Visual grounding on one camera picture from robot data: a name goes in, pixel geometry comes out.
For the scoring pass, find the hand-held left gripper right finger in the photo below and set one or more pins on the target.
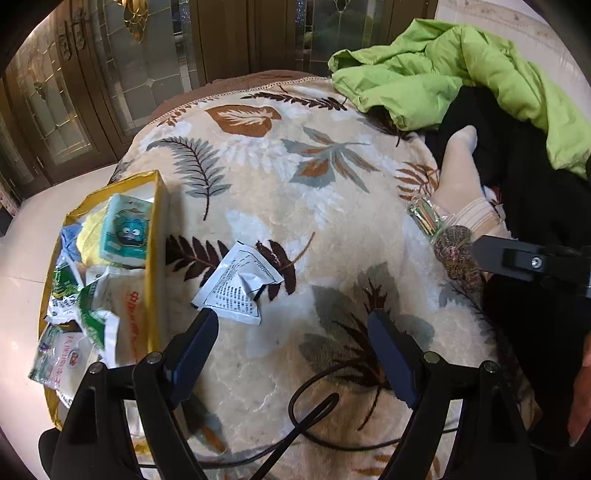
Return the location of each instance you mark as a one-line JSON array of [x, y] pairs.
[[392, 355]]

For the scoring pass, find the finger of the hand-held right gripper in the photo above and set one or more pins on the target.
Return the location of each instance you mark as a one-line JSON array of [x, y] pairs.
[[517, 258]]

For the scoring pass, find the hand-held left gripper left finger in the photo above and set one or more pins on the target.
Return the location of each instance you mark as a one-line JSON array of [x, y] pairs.
[[194, 350]]

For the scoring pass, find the brown patterned fabric item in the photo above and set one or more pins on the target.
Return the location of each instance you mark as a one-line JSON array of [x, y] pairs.
[[455, 249]]

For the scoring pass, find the white printed sachet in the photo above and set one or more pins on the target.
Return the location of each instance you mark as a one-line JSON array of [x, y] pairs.
[[231, 286]]

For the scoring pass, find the yellow cardboard box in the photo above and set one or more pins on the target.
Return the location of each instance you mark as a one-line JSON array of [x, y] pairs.
[[157, 258]]

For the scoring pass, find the teal cartoon tissue packet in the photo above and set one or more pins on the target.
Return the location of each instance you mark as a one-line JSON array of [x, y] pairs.
[[124, 230]]

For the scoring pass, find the person's right hand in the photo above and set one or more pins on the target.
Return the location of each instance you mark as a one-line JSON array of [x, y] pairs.
[[581, 397]]

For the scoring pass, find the black clothing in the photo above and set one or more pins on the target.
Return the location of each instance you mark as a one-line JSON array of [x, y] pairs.
[[531, 184]]

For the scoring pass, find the clear packet of colourful strips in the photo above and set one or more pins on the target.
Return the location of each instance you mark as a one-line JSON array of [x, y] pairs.
[[427, 219]]

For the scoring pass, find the person's white socked foot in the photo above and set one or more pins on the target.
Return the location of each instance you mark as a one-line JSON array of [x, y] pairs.
[[461, 175]]

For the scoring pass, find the green white packet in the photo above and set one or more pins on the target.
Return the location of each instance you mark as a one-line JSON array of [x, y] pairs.
[[64, 279], [94, 314]]

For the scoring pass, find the large white plastic packet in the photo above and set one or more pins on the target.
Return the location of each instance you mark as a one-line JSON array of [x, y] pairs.
[[62, 360]]

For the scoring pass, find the yellow towel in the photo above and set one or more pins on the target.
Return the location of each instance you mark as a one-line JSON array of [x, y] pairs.
[[90, 237]]

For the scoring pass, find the blue towel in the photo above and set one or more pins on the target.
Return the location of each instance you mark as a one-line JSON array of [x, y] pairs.
[[69, 236]]

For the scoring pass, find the leaf print blanket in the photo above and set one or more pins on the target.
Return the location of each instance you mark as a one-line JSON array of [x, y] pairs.
[[277, 184]]

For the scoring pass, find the green jacket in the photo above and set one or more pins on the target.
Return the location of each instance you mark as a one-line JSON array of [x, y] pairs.
[[415, 69]]

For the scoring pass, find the wooden glass door cabinet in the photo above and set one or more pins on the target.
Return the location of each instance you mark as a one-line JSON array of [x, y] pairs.
[[138, 69]]

